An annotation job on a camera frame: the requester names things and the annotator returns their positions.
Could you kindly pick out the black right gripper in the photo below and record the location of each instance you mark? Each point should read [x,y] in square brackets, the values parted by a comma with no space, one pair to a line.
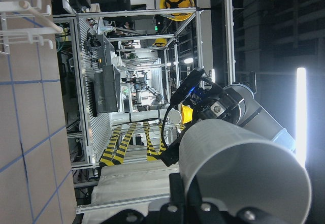
[224,105]

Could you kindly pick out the white wire cup rack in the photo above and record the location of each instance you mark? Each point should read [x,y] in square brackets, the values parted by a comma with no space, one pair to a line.
[23,23]

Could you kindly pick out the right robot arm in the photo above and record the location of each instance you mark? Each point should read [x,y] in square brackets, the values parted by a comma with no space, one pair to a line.
[261,117]

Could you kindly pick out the yellow hard hat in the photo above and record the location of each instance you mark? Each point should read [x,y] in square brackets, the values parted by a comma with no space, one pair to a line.
[176,4]

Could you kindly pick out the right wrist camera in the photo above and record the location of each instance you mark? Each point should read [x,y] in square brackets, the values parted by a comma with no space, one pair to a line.
[189,85]

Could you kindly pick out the grey plastic cup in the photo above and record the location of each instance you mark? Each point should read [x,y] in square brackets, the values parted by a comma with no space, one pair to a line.
[287,197]

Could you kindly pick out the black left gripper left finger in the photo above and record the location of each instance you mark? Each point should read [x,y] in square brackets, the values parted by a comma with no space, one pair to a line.
[177,194]

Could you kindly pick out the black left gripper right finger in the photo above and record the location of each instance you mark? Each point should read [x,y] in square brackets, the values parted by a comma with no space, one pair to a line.
[194,196]

